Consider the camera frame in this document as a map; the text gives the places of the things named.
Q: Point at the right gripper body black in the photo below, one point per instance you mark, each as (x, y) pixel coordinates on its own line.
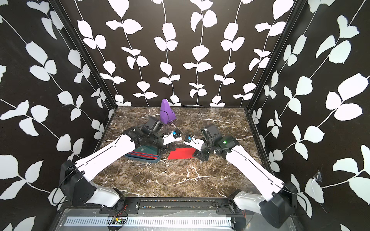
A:
(206, 150)

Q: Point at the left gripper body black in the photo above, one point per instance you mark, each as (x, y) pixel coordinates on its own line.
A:
(158, 142)

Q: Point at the teal plastic storage box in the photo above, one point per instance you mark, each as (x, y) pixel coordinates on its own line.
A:
(144, 158)

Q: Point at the red envelope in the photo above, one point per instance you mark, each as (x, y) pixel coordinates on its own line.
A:
(182, 153)

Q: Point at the green envelope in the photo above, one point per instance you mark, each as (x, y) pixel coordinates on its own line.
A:
(147, 150)

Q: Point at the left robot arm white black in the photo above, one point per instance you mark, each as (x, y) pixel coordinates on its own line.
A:
(76, 178)

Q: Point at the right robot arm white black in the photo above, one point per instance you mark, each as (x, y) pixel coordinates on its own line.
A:
(266, 183)

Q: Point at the purple pyramid metronome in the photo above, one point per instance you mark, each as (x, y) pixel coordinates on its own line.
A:
(167, 115)

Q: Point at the small green circuit board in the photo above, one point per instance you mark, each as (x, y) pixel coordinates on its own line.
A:
(117, 221)

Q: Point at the black aluminium front rail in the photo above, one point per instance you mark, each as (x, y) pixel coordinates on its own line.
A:
(188, 205)

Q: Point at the white perforated cable tray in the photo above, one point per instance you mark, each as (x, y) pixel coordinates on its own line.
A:
(163, 222)

